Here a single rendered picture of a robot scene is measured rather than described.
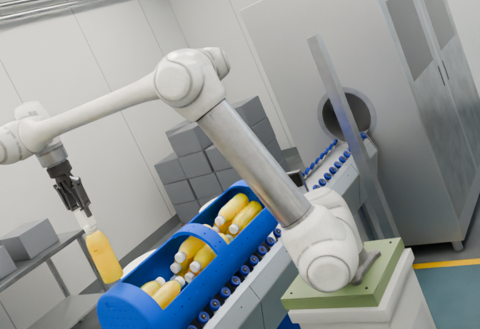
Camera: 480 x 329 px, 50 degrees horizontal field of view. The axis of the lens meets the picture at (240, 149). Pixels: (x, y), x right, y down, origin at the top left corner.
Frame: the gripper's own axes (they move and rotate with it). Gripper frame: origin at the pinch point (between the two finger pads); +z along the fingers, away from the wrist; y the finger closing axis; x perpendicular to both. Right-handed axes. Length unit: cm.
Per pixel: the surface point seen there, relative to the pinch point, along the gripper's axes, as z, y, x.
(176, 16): -92, 356, -485
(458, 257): 151, -33, -202
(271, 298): 71, -11, -53
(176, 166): 72, 268, -285
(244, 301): 61, -12, -38
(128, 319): 35.8, -4.2, 5.7
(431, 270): 151, -19, -188
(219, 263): 40, -13, -33
